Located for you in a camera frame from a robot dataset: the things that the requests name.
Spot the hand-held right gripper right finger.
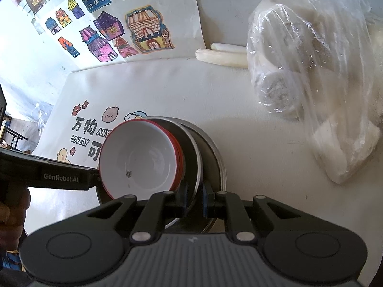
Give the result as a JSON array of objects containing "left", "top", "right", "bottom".
[{"left": 203, "top": 182, "right": 303, "bottom": 242}]

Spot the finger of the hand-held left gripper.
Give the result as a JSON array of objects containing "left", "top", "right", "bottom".
[{"left": 90, "top": 169, "right": 104, "bottom": 187}]

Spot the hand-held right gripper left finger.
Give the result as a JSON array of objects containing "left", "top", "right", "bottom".
[{"left": 87, "top": 184, "right": 189, "bottom": 243}]

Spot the stainless steel plate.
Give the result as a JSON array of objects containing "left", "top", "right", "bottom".
[
  {"left": 191, "top": 126, "right": 228, "bottom": 234},
  {"left": 174, "top": 119, "right": 223, "bottom": 234}
]

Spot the stainless steel bowl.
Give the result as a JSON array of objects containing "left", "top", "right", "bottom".
[{"left": 148, "top": 116, "right": 204, "bottom": 228}]

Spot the person's left hand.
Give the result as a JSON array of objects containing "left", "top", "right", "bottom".
[{"left": 0, "top": 190, "right": 32, "bottom": 250}]

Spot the black stool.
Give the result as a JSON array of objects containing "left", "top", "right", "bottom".
[{"left": 2, "top": 127, "right": 29, "bottom": 150}]

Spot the white printed tablecloth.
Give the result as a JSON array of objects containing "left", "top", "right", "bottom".
[{"left": 27, "top": 57, "right": 383, "bottom": 237}]

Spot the white cylindrical roll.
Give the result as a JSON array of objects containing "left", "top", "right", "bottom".
[
  {"left": 210, "top": 42, "right": 249, "bottom": 55},
  {"left": 195, "top": 48, "right": 248, "bottom": 69}
]

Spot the clear plastic bag of white lumps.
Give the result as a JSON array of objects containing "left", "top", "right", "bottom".
[{"left": 247, "top": 0, "right": 383, "bottom": 184}]

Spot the drawing of colourful houses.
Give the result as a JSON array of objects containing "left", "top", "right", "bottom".
[{"left": 31, "top": 0, "right": 207, "bottom": 72}]

